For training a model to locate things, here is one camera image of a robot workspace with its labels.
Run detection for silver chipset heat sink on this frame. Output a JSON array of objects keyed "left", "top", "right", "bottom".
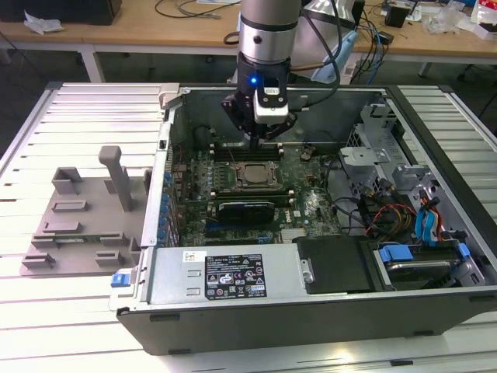
[{"left": 280, "top": 227, "right": 308, "bottom": 245}]

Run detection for small black container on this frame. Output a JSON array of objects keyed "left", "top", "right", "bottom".
[{"left": 384, "top": 2, "right": 409, "bottom": 29}]

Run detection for hard disk in blue carrier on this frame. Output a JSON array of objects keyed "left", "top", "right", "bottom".
[{"left": 373, "top": 241, "right": 474, "bottom": 291}]

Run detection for orange data wire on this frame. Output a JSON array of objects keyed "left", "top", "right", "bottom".
[{"left": 433, "top": 209, "right": 446, "bottom": 242}]

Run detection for black cylindrical component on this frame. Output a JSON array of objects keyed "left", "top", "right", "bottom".
[{"left": 193, "top": 124, "right": 214, "bottom": 151}]

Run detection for black open PC case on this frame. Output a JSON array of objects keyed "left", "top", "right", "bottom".
[{"left": 108, "top": 82, "right": 497, "bottom": 357}]

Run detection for multicolour power wire bundle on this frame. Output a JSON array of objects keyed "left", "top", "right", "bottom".
[{"left": 359, "top": 176, "right": 419, "bottom": 239}]

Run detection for white crumpled plastic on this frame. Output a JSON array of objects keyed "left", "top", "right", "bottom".
[{"left": 23, "top": 9, "right": 66, "bottom": 37}]

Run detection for CPU socket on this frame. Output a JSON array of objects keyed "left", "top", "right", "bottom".
[{"left": 232, "top": 159, "right": 281, "bottom": 191}]

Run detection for blue network cable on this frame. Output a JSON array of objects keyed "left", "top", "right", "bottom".
[{"left": 364, "top": 17, "right": 385, "bottom": 85}]

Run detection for green motherboard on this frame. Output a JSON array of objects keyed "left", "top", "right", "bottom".
[{"left": 165, "top": 144, "right": 345, "bottom": 249}]

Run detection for green RAM stick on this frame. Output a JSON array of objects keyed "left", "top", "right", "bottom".
[{"left": 53, "top": 232, "right": 122, "bottom": 246}]

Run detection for black graphics card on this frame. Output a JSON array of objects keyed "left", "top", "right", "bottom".
[{"left": 214, "top": 199, "right": 277, "bottom": 227}]

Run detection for wooden desk white frame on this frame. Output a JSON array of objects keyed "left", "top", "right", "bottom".
[{"left": 0, "top": 0, "right": 497, "bottom": 85}]

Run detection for black RAM slot row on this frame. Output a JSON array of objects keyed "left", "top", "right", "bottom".
[
  {"left": 209, "top": 140, "right": 285, "bottom": 162},
  {"left": 210, "top": 187, "right": 293, "bottom": 207}
]

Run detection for grey case release handle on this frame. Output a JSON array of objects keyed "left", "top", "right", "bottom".
[{"left": 158, "top": 82, "right": 182, "bottom": 113}]

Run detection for silver power supply unit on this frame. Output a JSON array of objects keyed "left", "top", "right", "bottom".
[{"left": 134, "top": 242, "right": 314, "bottom": 308}]

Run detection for silver metal drive cage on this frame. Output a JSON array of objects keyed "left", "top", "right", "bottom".
[{"left": 336, "top": 101, "right": 434, "bottom": 203}]

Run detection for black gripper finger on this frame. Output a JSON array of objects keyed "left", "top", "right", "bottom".
[
  {"left": 254, "top": 114, "right": 298, "bottom": 151},
  {"left": 221, "top": 96, "right": 255, "bottom": 151}
]

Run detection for black cable brass connector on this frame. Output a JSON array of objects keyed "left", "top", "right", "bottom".
[{"left": 290, "top": 0, "right": 345, "bottom": 113}]

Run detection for grey parts rack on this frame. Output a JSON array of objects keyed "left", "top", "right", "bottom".
[{"left": 19, "top": 145, "right": 155, "bottom": 279}]

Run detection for red white bag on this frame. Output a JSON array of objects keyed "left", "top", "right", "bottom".
[{"left": 469, "top": 0, "right": 497, "bottom": 40}]

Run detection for black plastic drive cover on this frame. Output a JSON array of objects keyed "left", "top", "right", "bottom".
[{"left": 291, "top": 235, "right": 376, "bottom": 295}]

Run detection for clear plastic bags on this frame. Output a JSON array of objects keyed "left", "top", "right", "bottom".
[{"left": 424, "top": 6, "right": 473, "bottom": 35}]

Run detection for blue data wire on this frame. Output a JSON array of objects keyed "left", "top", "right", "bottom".
[{"left": 414, "top": 197, "right": 440, "bottom": 249}]

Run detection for large black box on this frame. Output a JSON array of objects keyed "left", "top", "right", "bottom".
[{"left": 0, "top": 0, "right": 124, "bottom": 26}]

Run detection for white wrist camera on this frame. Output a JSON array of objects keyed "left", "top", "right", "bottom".
[{"left": 252, "top": 76, "right": 291, "bottom": 125}]

